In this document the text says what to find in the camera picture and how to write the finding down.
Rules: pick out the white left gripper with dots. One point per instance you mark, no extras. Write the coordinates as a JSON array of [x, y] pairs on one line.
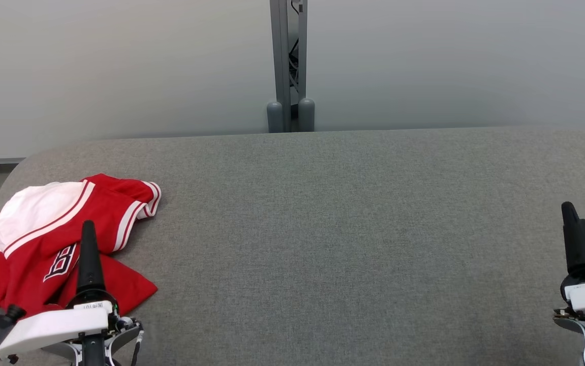
[[58, 325]]

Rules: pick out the red Bulls 23 jersey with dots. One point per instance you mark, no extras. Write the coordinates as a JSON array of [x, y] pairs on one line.
[[23, 274]]

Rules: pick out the red shorts with white stripe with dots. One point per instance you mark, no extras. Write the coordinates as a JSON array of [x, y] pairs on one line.
[[119, 190]]

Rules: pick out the grey metal partition post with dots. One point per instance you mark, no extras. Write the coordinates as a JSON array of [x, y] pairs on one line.
[[282, 51]]

